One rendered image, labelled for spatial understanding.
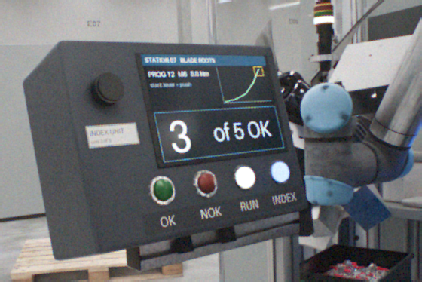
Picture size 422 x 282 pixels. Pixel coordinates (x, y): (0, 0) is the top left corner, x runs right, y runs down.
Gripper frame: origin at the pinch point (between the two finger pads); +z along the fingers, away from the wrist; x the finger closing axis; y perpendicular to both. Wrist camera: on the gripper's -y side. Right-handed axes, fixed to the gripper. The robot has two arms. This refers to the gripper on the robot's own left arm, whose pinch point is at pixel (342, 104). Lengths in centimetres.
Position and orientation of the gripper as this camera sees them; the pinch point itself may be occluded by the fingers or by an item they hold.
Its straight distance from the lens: 120.1
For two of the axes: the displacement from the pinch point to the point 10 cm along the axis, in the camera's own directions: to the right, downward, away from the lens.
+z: 3.3, -1.3, 9.4
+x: 1.5, 9.8, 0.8
